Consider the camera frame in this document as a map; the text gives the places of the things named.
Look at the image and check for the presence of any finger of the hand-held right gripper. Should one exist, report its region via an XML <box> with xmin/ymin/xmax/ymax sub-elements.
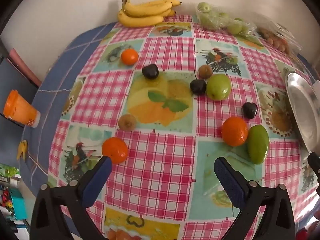
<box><xmin>307</xmin><ymin>152</ymin><xmax>320</xmax><ymax>195</ymax></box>

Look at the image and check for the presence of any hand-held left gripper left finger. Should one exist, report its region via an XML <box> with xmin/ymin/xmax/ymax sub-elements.
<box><xmin>30</xmin><ymin>156</ymin><xmax>112</xmax><ymax>240</ymax></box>

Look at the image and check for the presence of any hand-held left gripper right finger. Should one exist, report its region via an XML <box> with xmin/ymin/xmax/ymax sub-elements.
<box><xmin>214</xmin><ymin>156</ymin><xmax>297</xmax><ymax>240</ymax></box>

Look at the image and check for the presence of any orange mandarin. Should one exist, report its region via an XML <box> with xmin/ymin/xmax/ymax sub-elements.
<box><xmin>102</xmin><ymin>137</ymin><xmax>129</xmax><ymax>165</ymax></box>
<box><xmin>221</xmin><ymin>117</ymin><xmax>249</xmax><ymax>147</ymax></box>
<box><xmin>121</xmin><ymin>49</ymin><xmax>139</xmax><ymax>66</ymax></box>

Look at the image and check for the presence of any oval green mango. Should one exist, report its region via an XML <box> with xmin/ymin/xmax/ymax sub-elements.
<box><xmin>247</xmin><ymin>125</ymin><xmax>270</xmax><ymax>165</ymax></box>

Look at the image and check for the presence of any silver metal plate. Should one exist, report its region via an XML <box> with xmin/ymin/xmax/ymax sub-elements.
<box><xmin>285</xmin><ymin>71</ymin><xmax>320</xmax><ymax>153</ymax></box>

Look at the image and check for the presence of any brown longan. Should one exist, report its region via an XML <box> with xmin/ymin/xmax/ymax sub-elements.
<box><xmin>199</xmin><ymin>65</ymin><xmax>213</xmax><ymax>79</ymax></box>
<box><xmin>118</xmin><ymin>114</ymin><xmax>137</xmax><ymax>131</ymax></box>

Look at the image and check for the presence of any dark plum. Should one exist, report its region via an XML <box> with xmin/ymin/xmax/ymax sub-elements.
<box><xmin>142</xmin><ymin>64</ymin><xmax>159</xmax><ymax>79</ymax></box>
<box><xmin>242</xmin><ymin>102</ymin><xmax>258</xmax><ymax>119</ymax></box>

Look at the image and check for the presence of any dark cherry with stem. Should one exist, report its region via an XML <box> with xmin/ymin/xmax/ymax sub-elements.
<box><xmin>189</xmin><ymin>72</ymin><xmax>207</xmax><ymax>96</ymax></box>

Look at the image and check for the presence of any pink checkered printed tablecloth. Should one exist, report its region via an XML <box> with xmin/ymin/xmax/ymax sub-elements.
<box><xmin>49</xmin><ymin>15</ymin><xmax>317</xmax><ymax>240</ymax></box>

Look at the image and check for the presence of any small yellow object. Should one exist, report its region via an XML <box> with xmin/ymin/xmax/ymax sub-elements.
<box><xmin>16</xmin><ymin>140</ymin><xmax>28</xmax><ymax>160</ymax></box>

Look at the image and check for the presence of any teal plastic box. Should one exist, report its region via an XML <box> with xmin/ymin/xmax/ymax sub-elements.
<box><xmin>9</xmin><ymin>189</ymin><xmax>28</xmax><ymax>220</ymax></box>

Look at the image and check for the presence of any orange plastic cup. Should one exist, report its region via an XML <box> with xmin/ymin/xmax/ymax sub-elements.
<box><xmin>3</xmin><ymin>89</ymin><xmax>41</xmax><ymax>128</ymax></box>

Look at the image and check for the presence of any pile of packed brown longans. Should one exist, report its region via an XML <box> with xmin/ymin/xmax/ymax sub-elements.
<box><xmin>260</xmin><ymin>29</ymin><xmax>292</xmax><ymax>54</ymax></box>

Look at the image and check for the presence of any pink board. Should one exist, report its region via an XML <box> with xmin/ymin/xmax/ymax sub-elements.
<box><xmin>9</xmin><ymin>49</ymin><xmax>42</xmax><ymax>87</ymax></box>

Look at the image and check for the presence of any clear plastic clamshell box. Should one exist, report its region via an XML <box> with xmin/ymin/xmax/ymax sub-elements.
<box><xmin>256</xmin><ymin>15</ymin><xmax>303</xmax><ymax>55</ymax></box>

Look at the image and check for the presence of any pile of packed green jujubes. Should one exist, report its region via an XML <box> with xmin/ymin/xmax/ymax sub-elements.
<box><xmin>197</xmin><ymin>2</ymin><xmax>252</xmax><ymax>36</ymax></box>

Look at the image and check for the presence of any yellow banana bunch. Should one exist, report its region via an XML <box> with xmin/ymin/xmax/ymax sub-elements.
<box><xmin>117</xmin><ymin>0</ymin><xmax>182</xmax><ymax>28</ymax></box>

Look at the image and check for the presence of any clear plastic fruit tray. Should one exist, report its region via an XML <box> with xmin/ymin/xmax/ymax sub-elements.
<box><xmin>195</xmin><ymin>2</ymin><xmax>257</xmax><ymax>37</ymax></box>

